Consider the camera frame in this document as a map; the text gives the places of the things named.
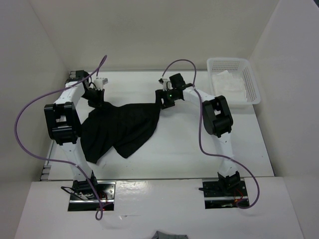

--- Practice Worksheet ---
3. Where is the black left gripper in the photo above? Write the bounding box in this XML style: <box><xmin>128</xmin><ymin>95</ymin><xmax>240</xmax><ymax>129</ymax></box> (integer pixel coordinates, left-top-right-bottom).
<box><xmin>81</xmin><ymin>88</ymin><xmax>106</xmax><ymax>111</ymax></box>

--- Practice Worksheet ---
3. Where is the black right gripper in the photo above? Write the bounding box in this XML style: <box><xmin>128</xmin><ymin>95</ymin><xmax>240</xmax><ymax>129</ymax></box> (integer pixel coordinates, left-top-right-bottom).
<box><xmin>154</xmin><ymin>88</ymin><xmax>178</xmax><ymax>111</ymax></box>

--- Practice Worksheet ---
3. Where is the black pleated skirt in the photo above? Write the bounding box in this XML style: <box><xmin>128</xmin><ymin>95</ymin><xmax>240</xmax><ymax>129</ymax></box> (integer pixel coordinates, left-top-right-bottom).
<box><xmin>80</xmin><ymin>102</ymin><xmax>160</xmax><ymax>164</ymax></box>

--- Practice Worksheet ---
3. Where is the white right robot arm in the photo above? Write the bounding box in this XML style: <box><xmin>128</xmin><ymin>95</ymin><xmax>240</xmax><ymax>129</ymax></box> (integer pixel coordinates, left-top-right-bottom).
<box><xmin>156</xmin><ymin>73</ymin><xmax>240</xmax><ymax>196</ymax></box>

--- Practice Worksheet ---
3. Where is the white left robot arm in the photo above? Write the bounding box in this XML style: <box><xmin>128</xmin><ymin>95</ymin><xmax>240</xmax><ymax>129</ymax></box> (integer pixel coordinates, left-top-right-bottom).
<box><xmin>44</xmin><ymin>70</ymin><xmax>104</xmax><ymax>199</ymax></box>

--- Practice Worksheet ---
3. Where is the white cloth in basket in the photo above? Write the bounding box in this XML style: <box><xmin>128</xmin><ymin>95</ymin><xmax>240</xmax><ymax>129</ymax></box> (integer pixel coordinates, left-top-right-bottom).
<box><xmin>212</xmin><ymin>70</ymin><xmax>247</xmax><ymax>102</ymax></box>

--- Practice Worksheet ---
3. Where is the white perforated plastic basket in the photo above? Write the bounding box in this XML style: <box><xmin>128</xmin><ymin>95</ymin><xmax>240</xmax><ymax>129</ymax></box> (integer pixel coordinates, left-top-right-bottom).
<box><xmin>207</xmin><ymin>57</ymin><xmax>261</xmax><ymax>108</ymax></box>

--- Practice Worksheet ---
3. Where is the grey folded cloth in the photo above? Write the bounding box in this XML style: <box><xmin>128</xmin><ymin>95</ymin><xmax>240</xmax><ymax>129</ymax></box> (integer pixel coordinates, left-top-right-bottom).
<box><xmin>152</xmin><ymin>231</ymin><xmax>188</xmax><ymax>239</ymax></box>

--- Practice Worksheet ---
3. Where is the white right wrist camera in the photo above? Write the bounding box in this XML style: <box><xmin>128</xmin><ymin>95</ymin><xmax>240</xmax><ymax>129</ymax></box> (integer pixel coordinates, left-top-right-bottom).
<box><xmin>159</xmin><ymin>78</ymin><xmax>172</xmax><ymax>91</ymax></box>

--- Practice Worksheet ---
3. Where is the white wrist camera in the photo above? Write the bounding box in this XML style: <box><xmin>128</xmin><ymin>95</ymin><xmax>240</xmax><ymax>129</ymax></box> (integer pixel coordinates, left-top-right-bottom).
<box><xmin>159</xmin><ymin>78</ymin><xmax>172</xmax><ymax>91</ymax></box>
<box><xmin>93</xmin><ymin>77</ymin><xmax>108</xmax><ymax>91</ymax></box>

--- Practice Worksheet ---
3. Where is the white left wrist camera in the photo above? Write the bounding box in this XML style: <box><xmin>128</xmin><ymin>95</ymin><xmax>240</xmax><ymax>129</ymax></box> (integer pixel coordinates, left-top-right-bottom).
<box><xmin>93</xmin><ymin>77</ymin><xmax>108</xmax><ymax>91</ymax></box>

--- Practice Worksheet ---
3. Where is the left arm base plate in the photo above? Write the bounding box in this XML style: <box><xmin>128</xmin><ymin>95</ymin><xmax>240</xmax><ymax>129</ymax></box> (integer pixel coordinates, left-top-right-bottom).
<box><xmin>61</xmin><ymin>180</ymin><xmax>116</xmax><ymax>212</ymax></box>

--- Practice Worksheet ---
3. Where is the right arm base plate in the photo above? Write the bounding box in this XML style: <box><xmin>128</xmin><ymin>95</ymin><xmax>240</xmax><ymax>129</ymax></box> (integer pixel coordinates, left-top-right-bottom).
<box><xmin>198</xmin><ymin>178</ymin><xmax>250</xmax><ymax>209</ymax></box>

